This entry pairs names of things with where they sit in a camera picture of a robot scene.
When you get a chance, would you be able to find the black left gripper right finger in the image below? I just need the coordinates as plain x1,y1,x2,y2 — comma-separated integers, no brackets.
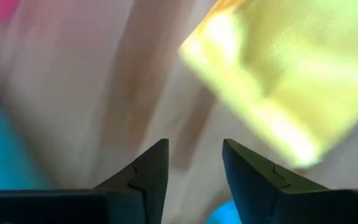
222,138,358,224

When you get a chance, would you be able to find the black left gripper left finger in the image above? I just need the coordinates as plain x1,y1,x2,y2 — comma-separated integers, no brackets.
0,138,170,224

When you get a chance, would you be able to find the yellow microfiber towel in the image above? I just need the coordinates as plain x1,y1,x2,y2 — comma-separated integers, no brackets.
178,0,358,169

